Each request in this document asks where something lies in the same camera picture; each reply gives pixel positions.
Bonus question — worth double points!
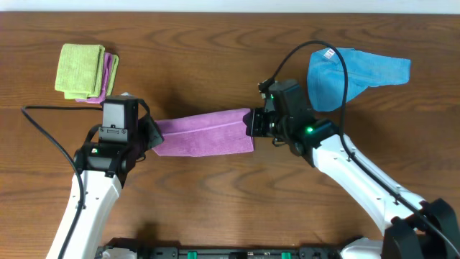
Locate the purple microfiber cloth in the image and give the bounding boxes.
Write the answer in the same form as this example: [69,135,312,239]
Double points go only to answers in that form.
[153,108,254,157]

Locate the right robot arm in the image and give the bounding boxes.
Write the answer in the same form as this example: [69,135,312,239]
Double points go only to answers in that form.
[243,108,459,258]

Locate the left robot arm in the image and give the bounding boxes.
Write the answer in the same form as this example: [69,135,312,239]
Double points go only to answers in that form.
[47,115,163,258]

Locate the blue microfiber cloth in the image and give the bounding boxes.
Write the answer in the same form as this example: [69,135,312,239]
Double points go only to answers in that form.
[307,47,411,112]

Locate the folded purple cloth in stack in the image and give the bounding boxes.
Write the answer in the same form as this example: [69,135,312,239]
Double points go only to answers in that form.
[76,53,113,104]

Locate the folded green cloth top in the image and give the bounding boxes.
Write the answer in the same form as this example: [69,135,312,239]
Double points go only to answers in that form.
[55,43,105,99]

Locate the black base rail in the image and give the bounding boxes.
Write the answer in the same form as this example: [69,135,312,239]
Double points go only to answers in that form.
[95,237,358,259]

